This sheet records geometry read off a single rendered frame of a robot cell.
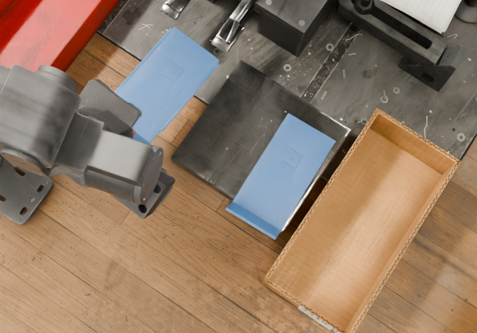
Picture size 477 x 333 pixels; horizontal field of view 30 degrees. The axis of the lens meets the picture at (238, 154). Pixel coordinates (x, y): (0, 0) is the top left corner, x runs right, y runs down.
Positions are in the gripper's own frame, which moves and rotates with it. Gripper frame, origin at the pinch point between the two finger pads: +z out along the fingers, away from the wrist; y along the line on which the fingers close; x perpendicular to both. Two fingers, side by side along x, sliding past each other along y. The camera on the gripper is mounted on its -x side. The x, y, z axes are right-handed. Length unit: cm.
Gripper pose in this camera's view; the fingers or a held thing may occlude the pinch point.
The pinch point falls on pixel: (118, 126)
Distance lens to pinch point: 103.6
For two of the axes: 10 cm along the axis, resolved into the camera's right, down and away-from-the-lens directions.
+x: -8.0, -5.9, 0.9
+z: 2.0, -1.3, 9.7
